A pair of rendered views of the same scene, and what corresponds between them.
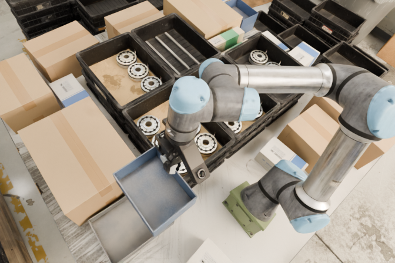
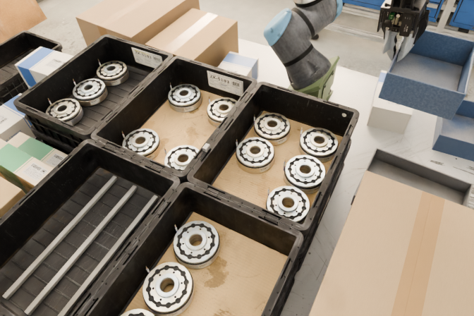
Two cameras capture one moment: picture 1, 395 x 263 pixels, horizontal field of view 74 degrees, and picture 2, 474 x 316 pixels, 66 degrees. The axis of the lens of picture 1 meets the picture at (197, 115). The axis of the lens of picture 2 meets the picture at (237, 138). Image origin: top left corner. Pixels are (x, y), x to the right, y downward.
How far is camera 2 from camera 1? 1.02 m
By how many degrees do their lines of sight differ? 56
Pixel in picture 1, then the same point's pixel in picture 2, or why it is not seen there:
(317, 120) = (171, 39)
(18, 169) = not seen: outside the picture
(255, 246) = (338, 87)
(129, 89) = (220, 287)
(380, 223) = not seen: hidden behind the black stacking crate
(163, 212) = (435, 68)
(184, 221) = (362, 149)
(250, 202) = (322, 65)
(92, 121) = (353, 281)
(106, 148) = (380, 227)
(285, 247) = not seen: hidden behind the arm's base
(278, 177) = (295, 29)
